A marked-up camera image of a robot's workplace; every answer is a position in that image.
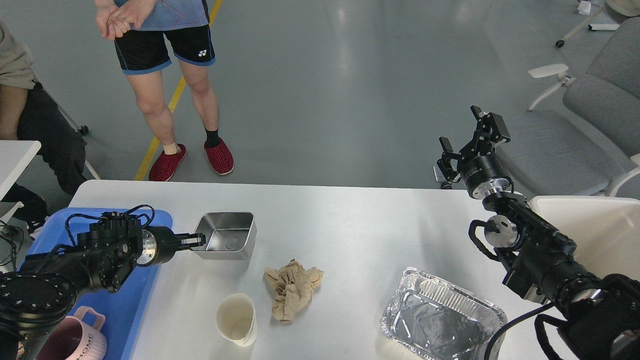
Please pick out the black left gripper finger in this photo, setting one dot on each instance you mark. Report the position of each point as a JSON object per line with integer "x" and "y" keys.
{"x": 196, "y": 240}

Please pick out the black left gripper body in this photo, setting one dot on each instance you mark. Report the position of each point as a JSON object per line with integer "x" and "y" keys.
{"x": 159, "y": 244}

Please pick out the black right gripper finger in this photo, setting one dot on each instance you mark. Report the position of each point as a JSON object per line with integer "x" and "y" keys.
{"x": 490, "y": 132}
{"x": 448, "y": 153}

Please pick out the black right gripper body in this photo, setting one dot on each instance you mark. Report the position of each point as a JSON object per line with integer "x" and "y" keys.
{"x": 481, "y": 174}

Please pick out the square stainless steel tray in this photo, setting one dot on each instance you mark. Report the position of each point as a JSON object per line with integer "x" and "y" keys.
{"x": 229, "y": 236}

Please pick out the pink HOME mug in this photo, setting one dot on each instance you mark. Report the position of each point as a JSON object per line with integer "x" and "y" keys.
{"x": 77, "y": 337}

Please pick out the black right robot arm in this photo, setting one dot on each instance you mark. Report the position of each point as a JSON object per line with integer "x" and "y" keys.
{"x": 598, "y": 319}

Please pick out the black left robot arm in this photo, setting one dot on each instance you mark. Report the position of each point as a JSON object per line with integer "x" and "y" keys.
{"x": 38, "y": 296}

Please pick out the blue plastic tray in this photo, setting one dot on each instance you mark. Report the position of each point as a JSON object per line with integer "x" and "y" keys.
{"x": 124, "y": 309}

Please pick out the cream paper cup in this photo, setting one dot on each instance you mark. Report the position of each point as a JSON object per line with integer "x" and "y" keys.
{"x": 235, "y": 318}

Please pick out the grey office chair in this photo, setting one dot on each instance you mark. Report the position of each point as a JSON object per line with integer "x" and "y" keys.
{"x": 549, "y": 154}

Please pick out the white chair base far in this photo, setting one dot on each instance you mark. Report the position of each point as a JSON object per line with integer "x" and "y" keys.
{"x": 617, "y": 10}

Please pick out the crumpled brown paper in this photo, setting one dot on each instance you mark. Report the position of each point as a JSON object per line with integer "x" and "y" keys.
{"x": 294, "y": 287}

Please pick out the seated person at left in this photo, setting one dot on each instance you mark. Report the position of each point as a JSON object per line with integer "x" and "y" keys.
{"x": 29, "y": 113}

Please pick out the cream plastic bin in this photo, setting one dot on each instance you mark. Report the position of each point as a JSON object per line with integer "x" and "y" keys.
{"x": 605, "y": 229}

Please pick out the aluminium foil tray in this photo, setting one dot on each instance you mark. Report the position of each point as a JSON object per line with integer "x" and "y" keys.
{"x": 438, "y": 320}

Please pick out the small white side table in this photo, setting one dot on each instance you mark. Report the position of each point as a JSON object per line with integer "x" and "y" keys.
{"x": 15, "y": 156}

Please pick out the standing person in shorts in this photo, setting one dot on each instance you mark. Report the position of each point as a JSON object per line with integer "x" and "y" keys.
{"x": 144, "y": 32}

